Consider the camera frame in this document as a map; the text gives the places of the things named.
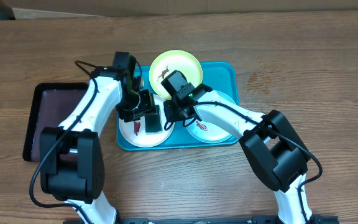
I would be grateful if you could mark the black shallow water tray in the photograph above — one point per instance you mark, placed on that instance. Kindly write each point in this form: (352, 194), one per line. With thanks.
(52, 103)

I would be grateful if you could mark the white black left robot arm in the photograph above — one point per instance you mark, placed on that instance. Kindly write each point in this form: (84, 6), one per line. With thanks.
(71, 165)

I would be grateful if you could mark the green white sponge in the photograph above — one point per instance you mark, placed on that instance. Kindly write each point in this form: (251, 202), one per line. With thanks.
(153, 122)

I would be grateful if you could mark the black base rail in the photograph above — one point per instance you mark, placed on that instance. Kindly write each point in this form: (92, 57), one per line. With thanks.
(316, 219)

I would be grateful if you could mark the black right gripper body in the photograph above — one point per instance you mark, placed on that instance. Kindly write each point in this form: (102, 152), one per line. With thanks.
(174, 114)

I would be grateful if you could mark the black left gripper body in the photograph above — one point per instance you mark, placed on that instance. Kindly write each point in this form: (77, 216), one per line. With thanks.
(137, 104)

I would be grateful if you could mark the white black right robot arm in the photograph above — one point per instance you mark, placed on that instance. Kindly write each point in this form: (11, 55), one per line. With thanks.
(276, 154)

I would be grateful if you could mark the yellow-green plate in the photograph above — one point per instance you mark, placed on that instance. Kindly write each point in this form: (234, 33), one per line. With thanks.
(171, 60)

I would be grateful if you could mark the teal plastic tray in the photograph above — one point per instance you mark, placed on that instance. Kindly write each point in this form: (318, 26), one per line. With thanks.
(221, 77)

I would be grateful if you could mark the light blue plate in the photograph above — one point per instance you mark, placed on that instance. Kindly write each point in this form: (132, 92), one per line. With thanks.
(207, 132)

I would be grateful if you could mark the white plate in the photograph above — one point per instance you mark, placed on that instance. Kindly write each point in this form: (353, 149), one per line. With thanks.
(135, 134)

